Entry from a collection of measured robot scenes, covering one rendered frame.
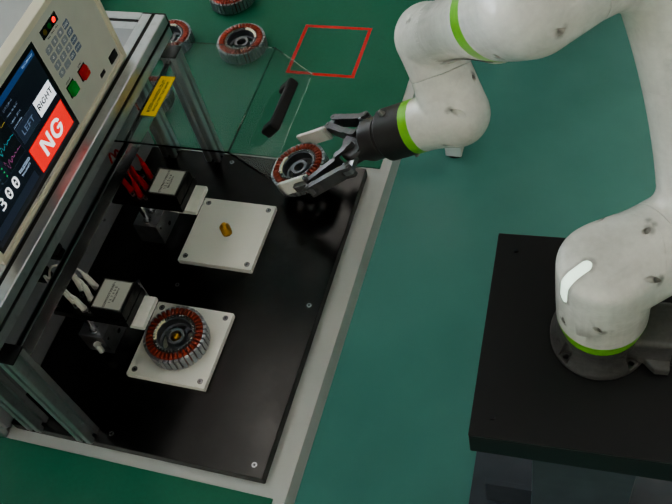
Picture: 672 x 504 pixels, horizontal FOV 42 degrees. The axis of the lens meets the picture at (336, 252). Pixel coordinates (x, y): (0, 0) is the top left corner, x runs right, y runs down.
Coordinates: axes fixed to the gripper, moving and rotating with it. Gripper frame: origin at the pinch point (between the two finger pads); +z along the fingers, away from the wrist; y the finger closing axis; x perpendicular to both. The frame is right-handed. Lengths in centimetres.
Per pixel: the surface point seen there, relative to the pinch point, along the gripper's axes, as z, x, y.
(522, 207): 11, -90, 60
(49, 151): 7.8, 38.7, -27.6
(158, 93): 6.8, 28.0, -5.6
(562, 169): 3, -94, 76
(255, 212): 10.3, -2.2, -7.8
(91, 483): 22, 0, -63
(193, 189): 13.0, 10.6, -11.4
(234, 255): 11.0, -1.9, -18.0
